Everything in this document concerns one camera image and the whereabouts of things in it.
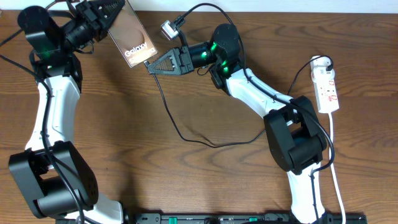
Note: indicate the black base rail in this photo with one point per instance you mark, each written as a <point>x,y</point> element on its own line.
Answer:
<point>281,218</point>

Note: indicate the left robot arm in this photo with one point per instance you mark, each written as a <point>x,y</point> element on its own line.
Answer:
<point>53,177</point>

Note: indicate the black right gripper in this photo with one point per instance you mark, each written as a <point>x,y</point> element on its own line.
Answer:
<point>180,57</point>

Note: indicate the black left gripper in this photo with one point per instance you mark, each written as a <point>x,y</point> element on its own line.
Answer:
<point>91,9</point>

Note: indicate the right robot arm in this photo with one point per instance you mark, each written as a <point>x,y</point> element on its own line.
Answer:
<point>296,138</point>

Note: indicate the white power strip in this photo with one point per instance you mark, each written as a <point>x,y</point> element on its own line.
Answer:
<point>323,77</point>

